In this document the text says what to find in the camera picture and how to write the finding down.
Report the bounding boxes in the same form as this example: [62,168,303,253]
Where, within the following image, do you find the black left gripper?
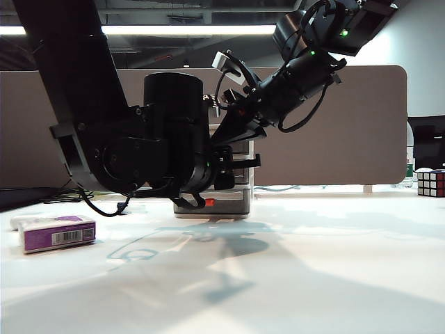
[211,145,262,191]

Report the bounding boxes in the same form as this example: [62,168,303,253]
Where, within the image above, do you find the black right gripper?
[208,80,279,143]

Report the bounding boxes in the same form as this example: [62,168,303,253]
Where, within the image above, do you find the white drawer cabinet frame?
[172,127,255,220]

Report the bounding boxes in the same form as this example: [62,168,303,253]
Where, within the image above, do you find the purple napkin pack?
[19,214,97,255]

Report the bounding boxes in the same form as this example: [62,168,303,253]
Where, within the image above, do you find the brown desk partition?
[0,64,408,213]

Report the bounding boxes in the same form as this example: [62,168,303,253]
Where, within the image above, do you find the ceiling light strip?
[0,24,279,35]

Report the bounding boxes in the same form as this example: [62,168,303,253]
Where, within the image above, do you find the plastic bottle green label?
[405,127,416,189]

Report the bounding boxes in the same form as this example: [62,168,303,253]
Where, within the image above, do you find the dark monitor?
[407,116,445,171]

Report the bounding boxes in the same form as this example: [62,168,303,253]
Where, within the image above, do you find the Rubik's cube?
[416,169,445,198]

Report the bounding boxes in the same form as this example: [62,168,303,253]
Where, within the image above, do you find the white earbuds case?
[10,215,43,231]

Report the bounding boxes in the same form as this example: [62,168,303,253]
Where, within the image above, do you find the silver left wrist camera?
[202,93,220,118]

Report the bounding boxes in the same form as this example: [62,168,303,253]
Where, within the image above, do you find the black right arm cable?
[277,83,328,134]

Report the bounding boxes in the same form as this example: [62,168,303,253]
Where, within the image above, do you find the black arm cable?
[277,83,328,134]
[81,189,134,218]

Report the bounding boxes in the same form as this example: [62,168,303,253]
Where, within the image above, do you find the pale grey cable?
[255,185,302,192]

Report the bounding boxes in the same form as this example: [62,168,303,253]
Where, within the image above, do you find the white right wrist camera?
[211,51,244,84]

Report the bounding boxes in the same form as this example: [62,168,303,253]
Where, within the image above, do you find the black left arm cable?
[81,189,134,218]

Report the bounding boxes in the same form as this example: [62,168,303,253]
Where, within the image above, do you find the black cables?
[41,184,92,205]

